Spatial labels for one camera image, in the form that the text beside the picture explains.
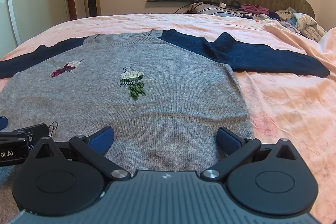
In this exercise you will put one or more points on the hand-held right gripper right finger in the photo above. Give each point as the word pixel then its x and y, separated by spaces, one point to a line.
pixel 229 141

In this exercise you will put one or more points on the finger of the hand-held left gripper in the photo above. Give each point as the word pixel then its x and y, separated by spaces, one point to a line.
pixel 2 123
pixel 36 132

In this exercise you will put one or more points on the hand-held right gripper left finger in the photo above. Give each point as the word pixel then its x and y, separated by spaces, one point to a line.
pixel 101 140

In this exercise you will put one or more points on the grey sweater with navy sleeves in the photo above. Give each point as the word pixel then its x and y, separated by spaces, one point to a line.
pixel 147 98

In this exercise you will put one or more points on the pile of patterned clothes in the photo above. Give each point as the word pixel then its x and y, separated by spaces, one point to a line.
pixel 302 23

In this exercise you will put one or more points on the pink bed sheet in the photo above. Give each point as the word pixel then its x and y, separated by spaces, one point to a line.
pixel 288 108

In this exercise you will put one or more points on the white wardrobe door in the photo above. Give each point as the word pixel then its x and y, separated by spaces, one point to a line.
pixel 39 8

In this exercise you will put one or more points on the plaid pillow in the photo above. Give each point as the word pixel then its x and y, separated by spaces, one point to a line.
pixel 207 9

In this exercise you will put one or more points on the pink crumpled cloth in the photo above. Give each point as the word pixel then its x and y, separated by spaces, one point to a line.
pixel 253 9

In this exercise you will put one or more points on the white charger plug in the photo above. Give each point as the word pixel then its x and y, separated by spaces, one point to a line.
pixel 222 5

